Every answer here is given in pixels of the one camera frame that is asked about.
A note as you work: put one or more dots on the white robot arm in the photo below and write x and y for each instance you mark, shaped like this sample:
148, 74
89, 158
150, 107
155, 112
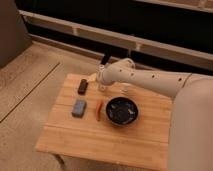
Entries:
191, 127

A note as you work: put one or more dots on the small clear glass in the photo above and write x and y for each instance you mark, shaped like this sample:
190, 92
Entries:
125, 88

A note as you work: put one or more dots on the dark brown rectangular block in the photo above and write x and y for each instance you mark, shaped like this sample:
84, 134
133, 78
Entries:
82, 86

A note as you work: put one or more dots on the black bowl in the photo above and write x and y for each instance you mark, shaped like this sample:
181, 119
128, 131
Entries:
121, 111

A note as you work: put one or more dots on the blue sponge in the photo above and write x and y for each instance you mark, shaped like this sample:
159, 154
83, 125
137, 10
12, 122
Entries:
79, 108

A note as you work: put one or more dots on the wooden side table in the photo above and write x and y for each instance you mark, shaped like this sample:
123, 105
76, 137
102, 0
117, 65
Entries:
142, 144

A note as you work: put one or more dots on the white shelf rail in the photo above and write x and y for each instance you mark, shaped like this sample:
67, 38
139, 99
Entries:
154, 48

